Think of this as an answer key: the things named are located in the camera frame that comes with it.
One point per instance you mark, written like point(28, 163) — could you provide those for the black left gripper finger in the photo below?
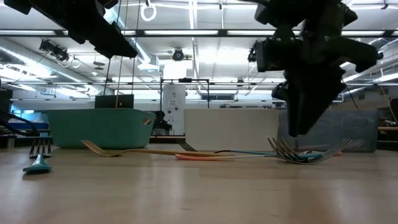
point(105, 37)

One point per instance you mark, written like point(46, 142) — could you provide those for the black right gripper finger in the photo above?
point(300, 102)
point(326, 90)

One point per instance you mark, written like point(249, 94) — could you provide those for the clear grey plastic bin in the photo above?
point(342, 130)

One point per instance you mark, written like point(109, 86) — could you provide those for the white plastic bin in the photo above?
point(230, 130)

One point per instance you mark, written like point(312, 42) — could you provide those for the teal plastic bin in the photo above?
point(99, 129)

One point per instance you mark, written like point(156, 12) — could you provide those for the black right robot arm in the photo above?
point(323, 15)

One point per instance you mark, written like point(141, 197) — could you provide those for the black overhead light bar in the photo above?
point(140, 32)

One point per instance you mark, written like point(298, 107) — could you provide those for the black monitor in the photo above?
point(109, 102)

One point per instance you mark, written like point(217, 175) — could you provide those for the tall white machine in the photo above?
point(174, 102)

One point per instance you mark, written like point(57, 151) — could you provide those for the person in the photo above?
point(160, 118)

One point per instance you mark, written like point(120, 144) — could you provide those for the black box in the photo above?
point(5, 102)

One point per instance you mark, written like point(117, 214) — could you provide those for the black ceiling camera cluster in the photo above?
point(53, 49)

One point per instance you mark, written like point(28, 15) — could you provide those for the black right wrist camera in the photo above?
point(270, 56)

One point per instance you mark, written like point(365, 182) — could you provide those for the silver ventilation duct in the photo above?
point(147, 63)
point(18, 62)
point(388, 49)

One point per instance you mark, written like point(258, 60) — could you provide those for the round black ceiling camera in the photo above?
point(178, 55)

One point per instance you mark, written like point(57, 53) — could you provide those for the grey metal post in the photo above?
point(11, 142)

